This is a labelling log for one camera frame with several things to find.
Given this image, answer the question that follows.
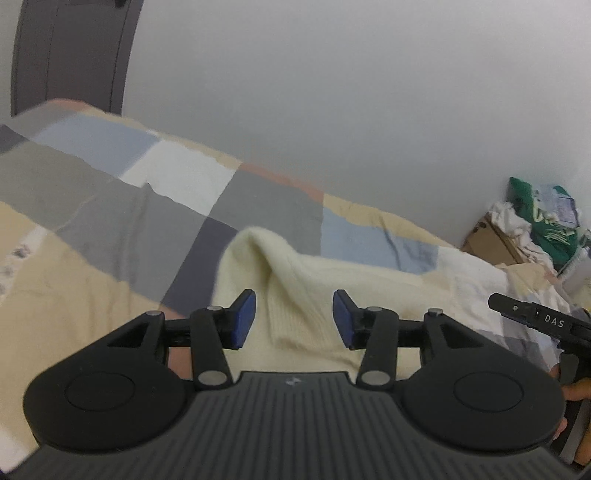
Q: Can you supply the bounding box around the white crumpled cloth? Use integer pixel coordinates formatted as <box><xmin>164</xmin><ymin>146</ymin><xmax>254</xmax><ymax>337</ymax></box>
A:
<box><xmin>488</xmin><ymin>200</ymin><xmax>557</xmax><ymax>267</ymax></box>

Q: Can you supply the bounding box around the cream striped knit sweater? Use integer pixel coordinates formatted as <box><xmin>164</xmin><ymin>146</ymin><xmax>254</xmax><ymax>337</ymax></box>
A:
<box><xmin>215</xmin><ymin>226</ymin><xmax>513</xmax><ymax>376</ymax></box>

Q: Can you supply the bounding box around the cardboard box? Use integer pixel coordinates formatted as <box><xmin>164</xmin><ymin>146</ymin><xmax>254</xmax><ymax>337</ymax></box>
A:
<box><xmin>462</xmin><ymin>212</ymin><xmax>527</xmax><ymax>267</ymax></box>

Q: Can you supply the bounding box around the grey door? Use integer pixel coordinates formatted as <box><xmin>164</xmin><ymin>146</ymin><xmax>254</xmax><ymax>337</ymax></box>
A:
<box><xmin>10</xmin><ymin>0</ymin><xmax>140</xmax><ymax>116</ymax></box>

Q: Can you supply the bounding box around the person's right hand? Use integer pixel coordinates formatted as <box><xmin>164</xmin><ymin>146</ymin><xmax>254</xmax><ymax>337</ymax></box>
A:
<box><xmin>549</xmin><ymin>364</ymin><xmax>591</xmax><ymax>439</ymax></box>

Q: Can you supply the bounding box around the white plastic container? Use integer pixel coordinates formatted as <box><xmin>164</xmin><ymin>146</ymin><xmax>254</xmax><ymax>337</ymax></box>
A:
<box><xmin>560</xmin><ymin>247</ymin><xmax>591</xmax><ymax>297</ymax></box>

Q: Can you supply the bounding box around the patchwork bedspread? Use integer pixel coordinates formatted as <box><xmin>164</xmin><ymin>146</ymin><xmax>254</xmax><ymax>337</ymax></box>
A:
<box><xmin>0</xmin><ymin>98</ymin><xmax>591</xmax><ymax>462</ymax></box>

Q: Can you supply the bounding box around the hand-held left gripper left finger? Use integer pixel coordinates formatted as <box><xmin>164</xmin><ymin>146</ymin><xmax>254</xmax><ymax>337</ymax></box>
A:
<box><xmin>107</xmin><ymin>289</ymin><xmax>257</xmax><ymax>388</ymax></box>

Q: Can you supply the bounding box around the green plastic bag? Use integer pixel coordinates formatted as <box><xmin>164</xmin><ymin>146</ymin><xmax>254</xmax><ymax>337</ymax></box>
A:
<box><xmin>508</xmin><ymin>176</ymin><xmax>583</xmax><ymax>274</ymax></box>

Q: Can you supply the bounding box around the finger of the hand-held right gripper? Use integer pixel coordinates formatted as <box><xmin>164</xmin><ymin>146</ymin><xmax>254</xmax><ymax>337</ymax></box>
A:
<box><xmin>488</xmin><ymin>292</ymin><xmax>591</xmax><ymax>344</ymax></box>

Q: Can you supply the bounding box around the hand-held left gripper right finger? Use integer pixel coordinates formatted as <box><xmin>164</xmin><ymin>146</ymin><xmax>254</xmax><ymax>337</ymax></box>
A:
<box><xmin>332</xmin><ymin>289</ymin><xmax>486</xmax><ymax>388</ymax></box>

